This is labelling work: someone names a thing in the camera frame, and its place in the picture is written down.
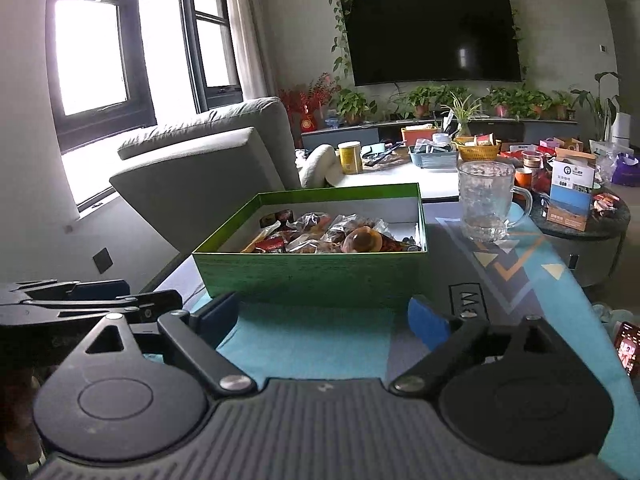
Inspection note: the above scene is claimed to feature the grey armchair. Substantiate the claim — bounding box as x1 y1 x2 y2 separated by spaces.
109 96 337 262

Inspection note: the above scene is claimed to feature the large dark-framed window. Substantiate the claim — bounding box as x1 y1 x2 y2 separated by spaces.
46 0 157 153

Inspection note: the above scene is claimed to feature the beige curtain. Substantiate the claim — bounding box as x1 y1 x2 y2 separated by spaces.
222 0 276 104

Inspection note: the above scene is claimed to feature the clear glass mug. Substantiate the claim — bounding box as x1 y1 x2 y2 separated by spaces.
457 161 533 242

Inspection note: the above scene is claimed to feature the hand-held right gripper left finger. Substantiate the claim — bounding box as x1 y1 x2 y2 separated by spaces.
60 291 258 397

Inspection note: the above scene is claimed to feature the white humidifier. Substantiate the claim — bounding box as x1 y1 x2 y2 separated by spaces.
611 111 632 150

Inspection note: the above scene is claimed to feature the white and blue carton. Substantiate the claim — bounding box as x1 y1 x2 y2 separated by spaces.
545 157 598 233

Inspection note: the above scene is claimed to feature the dark round side table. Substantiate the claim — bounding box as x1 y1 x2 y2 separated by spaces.
530 187 632 288

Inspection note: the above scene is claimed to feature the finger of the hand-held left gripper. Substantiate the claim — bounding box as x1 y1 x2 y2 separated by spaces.
0 290 184 327
0 279 132 307

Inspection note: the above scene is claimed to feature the yellow mug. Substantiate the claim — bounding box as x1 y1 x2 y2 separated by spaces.
338 141 363 176

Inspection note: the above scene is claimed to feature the black wall television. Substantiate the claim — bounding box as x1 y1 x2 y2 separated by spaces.
340 0 523 87

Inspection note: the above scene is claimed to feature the wicker basket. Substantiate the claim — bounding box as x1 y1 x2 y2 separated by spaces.
456 136 501 162

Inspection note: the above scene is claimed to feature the purple gift bag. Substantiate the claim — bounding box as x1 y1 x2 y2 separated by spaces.
611 152 640 187

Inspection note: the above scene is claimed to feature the green potted plant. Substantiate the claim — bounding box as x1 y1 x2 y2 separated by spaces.
407 86 438 120
484 87 551 120
336 89 377 126
550 91 576 121

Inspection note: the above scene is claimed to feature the green cardboard box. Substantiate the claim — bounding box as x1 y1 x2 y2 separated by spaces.
192 183 430 312

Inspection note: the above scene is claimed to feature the green ivy garland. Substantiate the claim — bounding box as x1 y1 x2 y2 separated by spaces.
327 0 529 79

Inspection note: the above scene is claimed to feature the tall leafy floor plant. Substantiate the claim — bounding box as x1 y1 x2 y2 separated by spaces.
570 71 621 142

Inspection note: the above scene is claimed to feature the pile of snack packets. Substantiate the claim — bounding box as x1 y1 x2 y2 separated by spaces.
240 208 426 255

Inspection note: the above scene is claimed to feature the narrow dark-framed window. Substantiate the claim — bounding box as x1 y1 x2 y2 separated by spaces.
176 0 243 113

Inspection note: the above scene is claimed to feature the spider plant in vase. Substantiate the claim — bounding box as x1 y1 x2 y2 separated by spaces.
440 91 483 139

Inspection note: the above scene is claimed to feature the white round coffee table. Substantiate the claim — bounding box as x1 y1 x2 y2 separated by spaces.
320 152 531 205

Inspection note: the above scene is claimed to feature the red flower arrangement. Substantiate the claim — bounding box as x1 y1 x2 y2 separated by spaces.
280 74 338 133

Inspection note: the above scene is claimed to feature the smartphone with lit screen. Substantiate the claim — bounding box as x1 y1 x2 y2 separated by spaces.
612 321 640 378

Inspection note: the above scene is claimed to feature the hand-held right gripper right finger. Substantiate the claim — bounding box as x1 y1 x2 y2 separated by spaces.
389 295 568 397

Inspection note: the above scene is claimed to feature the grey-blue plastic tray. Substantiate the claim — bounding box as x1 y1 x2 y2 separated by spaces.
408 144 459 169

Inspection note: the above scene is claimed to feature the orange box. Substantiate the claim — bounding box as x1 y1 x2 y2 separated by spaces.
401 126 438 147

